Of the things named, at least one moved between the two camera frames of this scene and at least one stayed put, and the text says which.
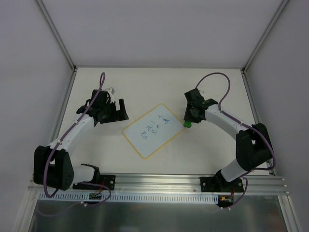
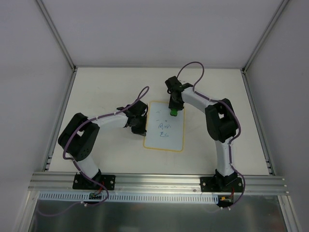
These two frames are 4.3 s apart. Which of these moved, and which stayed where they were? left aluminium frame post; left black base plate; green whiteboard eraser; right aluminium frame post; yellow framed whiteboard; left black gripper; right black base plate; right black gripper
Moved: green whiteboard eraser; yellow framed whiteboard; right black gripper; left black gripper
Stayed: right aluminium frame post; left black base plate; left aluminium frame post; right black base plate
